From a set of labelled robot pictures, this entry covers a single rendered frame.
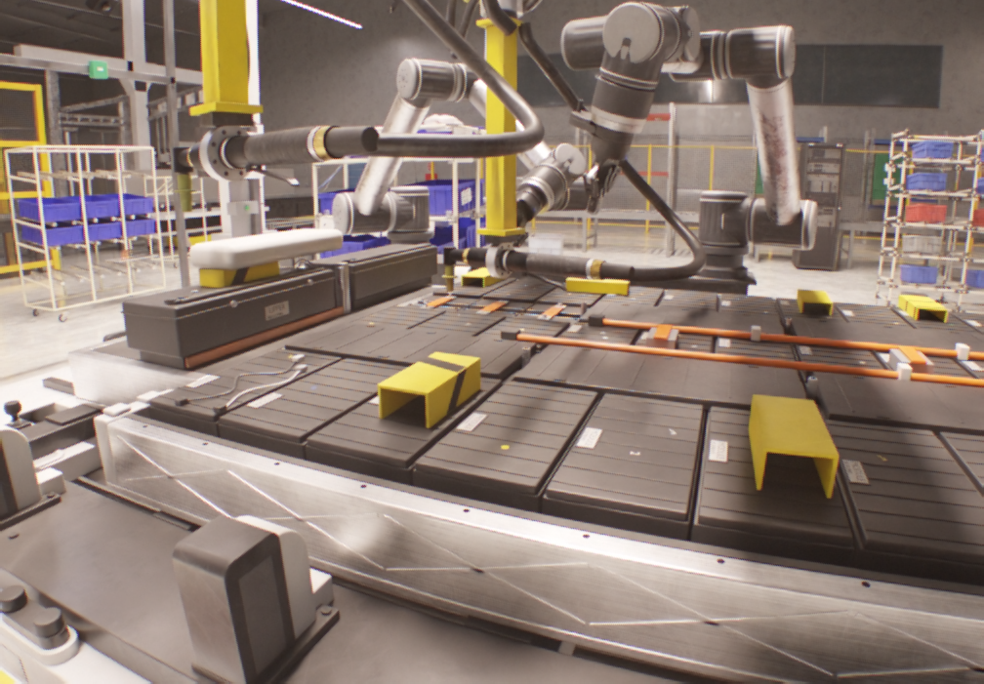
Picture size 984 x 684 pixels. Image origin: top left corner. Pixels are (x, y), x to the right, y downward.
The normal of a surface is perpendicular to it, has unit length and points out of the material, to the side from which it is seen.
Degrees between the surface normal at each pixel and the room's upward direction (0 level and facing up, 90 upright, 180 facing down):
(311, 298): 90
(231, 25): 90
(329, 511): 90
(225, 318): 90
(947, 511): 0
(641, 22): 101
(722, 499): 0
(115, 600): 0
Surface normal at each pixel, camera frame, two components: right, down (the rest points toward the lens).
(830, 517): 0.00, -0.97
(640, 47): -0.51, 0.44
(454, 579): -0.38, 0.21
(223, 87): 0.80, 0.14
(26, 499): 0.93, 0.08
